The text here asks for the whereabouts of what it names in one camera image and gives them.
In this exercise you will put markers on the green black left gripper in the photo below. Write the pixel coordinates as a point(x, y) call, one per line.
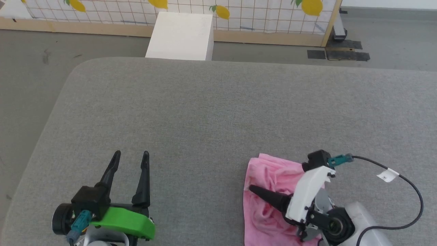
point(129, 220)

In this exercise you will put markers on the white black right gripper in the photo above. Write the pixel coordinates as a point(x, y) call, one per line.
point(307, 194)

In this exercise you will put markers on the pink garment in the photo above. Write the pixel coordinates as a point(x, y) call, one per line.
point(266, 171)

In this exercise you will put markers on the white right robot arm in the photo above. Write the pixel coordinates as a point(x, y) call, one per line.
point(370, 222)

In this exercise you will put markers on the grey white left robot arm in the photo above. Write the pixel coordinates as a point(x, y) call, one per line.
point(102, 242)

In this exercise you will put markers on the grey fabric sofa seat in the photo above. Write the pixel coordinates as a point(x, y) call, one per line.
point(218, 112)

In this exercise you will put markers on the small black floor tape patch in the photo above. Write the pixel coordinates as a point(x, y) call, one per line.
point(316, 54)

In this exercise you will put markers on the white foam block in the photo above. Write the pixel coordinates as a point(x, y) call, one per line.
point(181, 36)

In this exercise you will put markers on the long black floor tape patch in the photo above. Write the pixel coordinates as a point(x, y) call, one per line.
point(348, 56)

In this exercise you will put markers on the lemon print wooden partition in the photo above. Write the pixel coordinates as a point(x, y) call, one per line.
point(266, 18)

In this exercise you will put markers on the grey metal stand foot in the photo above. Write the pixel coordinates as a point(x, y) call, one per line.
point(339, 29)

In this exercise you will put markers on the white panel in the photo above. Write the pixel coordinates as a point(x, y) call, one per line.
point(13, 9)

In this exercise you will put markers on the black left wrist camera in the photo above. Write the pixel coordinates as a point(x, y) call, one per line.
point(90, 200)

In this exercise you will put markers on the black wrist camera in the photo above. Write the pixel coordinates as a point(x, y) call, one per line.
point(315, 159)
point(90, 200)

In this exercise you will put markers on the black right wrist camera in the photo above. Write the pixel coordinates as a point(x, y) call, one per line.
point(315, 159)

